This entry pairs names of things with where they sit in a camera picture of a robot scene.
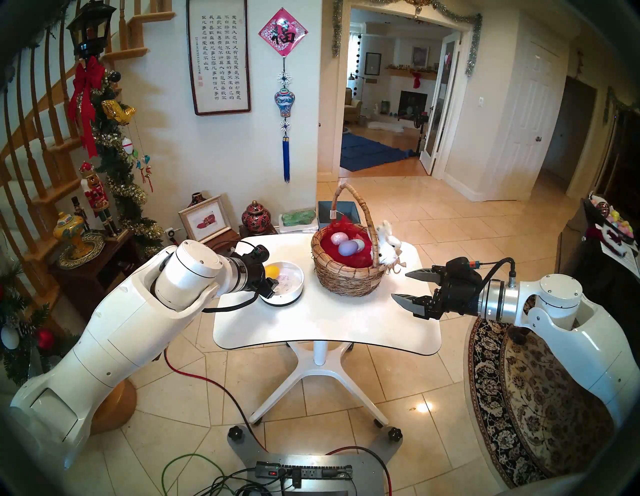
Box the blue floor rug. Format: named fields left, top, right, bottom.
left=340, top=131, right=416, bottom=172

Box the black power strip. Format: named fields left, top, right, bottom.
left=255, top=462, right=353, bottom=481

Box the red tulle fabric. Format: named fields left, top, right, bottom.
left=320, top=216, right=375, bottom=269

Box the gold ingot ornament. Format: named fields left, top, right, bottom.
left=101, top=100, right=137, bottom=126

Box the red santa hat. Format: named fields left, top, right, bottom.
left=582, top=224, right=623, bottom=246

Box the black lantern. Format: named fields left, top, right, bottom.
left=66, top=0, right=117, bottom=60

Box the red ribbon bow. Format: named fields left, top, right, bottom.
left=67, top=56, right=107, bottom=159

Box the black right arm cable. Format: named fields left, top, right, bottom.
left=472, top=257, right=517, bottom=289

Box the white french door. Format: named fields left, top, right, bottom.
left=419, top=32, right=463, bottom=176

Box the beige armchair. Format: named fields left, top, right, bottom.
left=344, top=87, right=364, bottom=126

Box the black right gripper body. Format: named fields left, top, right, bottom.
left=432, top=257, right=483, bottom=321

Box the grey left shoulder housing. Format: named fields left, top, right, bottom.
left=0, top=415, right=66, bottom=496

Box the brass plate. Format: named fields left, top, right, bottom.
left=56, top=232, right=107, bottom=271

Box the blue storage box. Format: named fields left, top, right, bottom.
left=317, top=200, right=362, bottom=232

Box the pastel plastic egg pile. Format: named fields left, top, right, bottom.
left=609, top=209, right=636, bottom=237

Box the silver tinsel doorway garland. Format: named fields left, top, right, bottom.
left=331, top=0, right=484, bottom=78

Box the framed picture with red print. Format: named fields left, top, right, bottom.
left=178, top=195, right=233, bottom=244

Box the green cable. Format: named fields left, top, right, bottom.
left=161, top=452, right=236, bottom=496

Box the green christmas garland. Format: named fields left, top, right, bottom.
left=0, top=0, right=166, bottom=388

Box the vase pendant with blue tassel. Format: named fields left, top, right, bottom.
left=273, top=56, right=296, bottom=183

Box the wooden staircase banister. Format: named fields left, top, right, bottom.
left=0, top=0, right=176, bottom=436

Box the black fireplace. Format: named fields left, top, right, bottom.
left=398, top=91, right=429, bottom=121

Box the large white plush bunny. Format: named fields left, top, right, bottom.
left=377, top=239, right=407, bottom=268

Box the framed calligraphy scroll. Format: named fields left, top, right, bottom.
left=186, top=0, right=252, bottom=117

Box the red diamond fu sign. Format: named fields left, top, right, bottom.
left=258, top=7, right=309, bottom=57

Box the dark wooden side table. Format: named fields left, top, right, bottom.
left=47, top=229, right=241, bottom=321

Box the red nutcracker figure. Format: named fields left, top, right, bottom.
left=79, top=161, right=117, bottom=237

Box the red cloisonne ginger jar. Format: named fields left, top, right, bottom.
left=241, top=200, right=272, bottom=234

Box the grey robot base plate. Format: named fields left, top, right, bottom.
left=227, top=425, right=403, bottom=496

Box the white pedestal table base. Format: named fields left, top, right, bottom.
left=248, top=341, right=390, bottom=427

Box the round oriental rug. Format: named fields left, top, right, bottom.
left=467, top=295, right=621, bottom=488

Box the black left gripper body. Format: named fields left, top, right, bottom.
left=242, top=252, right=279, bottom=300

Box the small black nutcracker figure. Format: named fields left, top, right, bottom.
left=70, top=196, right=91, bottom=233

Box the wicker basket with handle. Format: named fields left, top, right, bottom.
left=311, top=182, right=388, bottom=298

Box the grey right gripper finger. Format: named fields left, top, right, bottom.
left=405, top=266, right=443, bottom=287
left=391, top=293, right=436, bottom=321

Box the white panel door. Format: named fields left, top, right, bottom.
left=500, top=30, right=563, bottom=201

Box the white bowl with black base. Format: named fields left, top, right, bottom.
left=259, top=261, right=305, bottom=307

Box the green jade stone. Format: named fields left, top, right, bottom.
left=281, top=209, right=317, bottom=227

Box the yellow ceramic vase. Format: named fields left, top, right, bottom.
left=53, top=211, right=84, bottom=258

